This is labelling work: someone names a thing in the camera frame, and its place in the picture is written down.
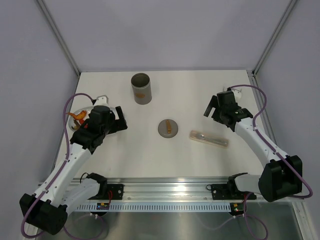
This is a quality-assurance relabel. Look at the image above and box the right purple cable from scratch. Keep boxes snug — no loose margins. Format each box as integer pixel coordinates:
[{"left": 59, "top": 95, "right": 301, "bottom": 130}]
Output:
[{"left": 199, "top": 84, "right": 314, "bottom": 238}]

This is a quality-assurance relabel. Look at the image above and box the clear cutlery case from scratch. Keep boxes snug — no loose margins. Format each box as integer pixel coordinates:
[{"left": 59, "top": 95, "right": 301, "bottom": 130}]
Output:
[{"left": 189, "top": 130, "right": 229, "bottom": 148}]

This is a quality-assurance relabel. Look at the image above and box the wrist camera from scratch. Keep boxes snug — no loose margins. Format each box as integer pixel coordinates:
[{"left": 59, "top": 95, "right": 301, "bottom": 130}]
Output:
[
  {"left": 223, "top": 86, "right": 242, "bottom": 102},
  {"left": 93, "top": 95, "right": 109, "bottom": 107}
]

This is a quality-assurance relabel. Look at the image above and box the white oval plate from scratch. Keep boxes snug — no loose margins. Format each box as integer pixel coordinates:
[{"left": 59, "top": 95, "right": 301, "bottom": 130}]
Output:
[{"left": 67, "top": 104, "right": 128, "bottom": 135}]

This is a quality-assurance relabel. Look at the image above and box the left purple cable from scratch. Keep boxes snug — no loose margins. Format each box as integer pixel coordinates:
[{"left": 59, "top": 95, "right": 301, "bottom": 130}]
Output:
[{"left": 20, "top": 92, "right": 110, "bottom": 238}]

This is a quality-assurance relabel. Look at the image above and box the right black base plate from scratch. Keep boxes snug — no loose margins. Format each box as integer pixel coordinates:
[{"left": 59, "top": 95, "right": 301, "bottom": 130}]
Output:
[{"left": 206, "top": 183, "right": 249, "bottom": 201}]

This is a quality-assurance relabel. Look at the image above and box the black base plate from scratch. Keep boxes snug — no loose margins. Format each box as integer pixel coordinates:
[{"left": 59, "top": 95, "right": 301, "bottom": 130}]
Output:
[
  {"left": 206, "top": 183, "right": 249, "bottom": 201},
  {"left": 89, "top": 183, "right": 124, "bottom": 200}
]

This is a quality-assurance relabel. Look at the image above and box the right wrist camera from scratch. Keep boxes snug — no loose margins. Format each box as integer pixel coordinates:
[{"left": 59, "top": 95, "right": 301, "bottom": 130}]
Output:
[{"left": 223, "top": 86, "right": 242, "bottom": 102}]

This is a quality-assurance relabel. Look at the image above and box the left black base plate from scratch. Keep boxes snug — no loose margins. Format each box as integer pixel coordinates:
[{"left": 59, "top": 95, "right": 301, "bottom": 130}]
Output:
[{"left": 89, "top": 183, "right": 124, "bottom": 200}]

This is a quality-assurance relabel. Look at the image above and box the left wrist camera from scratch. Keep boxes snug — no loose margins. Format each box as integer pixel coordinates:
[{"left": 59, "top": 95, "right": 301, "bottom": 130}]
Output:
[{"left": 93, "top": 95, "right": 109, "bottom": 107}]

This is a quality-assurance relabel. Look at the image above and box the white slotted cable duct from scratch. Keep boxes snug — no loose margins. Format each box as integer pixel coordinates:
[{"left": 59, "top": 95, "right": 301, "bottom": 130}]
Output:
[{"left": 75, "top": 202, "right": 232, "bottom": 213}]

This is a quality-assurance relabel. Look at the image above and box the grey lid with leather strap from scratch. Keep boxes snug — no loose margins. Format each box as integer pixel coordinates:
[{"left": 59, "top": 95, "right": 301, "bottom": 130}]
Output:
[{"left": 157, "top": 119, "right": 179, "bottom": 139}]

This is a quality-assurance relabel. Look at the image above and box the aluminium mounting rail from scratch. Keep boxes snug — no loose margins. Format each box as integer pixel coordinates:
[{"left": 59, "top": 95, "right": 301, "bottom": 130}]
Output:
[{"left": 37, "top": 176, "right": 305, "bottom": 204}]

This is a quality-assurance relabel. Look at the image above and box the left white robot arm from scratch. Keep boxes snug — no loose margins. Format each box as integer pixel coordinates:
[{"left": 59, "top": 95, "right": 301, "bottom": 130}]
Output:
[{"left": 19, "top": 105, "right": 128, "bottom": 239}]

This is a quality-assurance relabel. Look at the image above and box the grey cylindrical lunch container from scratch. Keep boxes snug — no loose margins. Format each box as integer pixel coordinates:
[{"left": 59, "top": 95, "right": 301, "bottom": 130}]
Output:
[{"left": 130, "top": 72, "right": 152, "bottom": 105}]

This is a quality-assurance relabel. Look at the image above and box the orange fried shrimp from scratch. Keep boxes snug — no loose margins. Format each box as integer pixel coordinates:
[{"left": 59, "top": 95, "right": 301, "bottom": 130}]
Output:
[{"left": 66, "top": 110, "right": 87, "bottom": 125}]

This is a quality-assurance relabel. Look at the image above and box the purple cable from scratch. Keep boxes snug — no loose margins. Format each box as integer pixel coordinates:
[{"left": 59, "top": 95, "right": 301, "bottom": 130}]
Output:
[
  {"left": 199, "top": 84, "right": 314, "bottom": 238},
  {"left": 20, "top": 92, "right": 110, "bottom": 238}
]

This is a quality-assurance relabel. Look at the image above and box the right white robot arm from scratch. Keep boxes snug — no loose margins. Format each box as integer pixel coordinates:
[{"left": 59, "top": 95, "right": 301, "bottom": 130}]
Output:
[{"left": 204, "top": 90, "right": 303, "bottom": 202}]

